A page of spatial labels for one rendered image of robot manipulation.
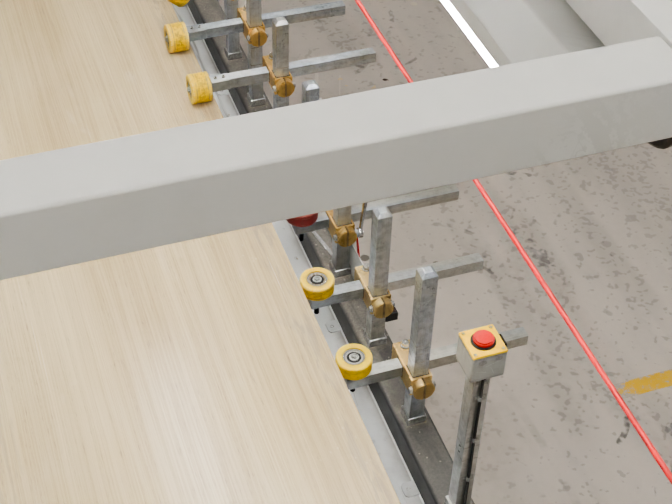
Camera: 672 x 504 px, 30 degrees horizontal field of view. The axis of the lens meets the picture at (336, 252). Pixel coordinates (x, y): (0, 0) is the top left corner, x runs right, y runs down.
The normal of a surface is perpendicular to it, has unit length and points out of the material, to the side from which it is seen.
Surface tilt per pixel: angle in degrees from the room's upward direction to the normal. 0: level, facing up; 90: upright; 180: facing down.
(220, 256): 0
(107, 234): 90
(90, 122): 0
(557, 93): 0
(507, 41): 61
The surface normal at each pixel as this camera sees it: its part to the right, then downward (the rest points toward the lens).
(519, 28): -0.81, -0.18
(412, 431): 0.02, -0.73
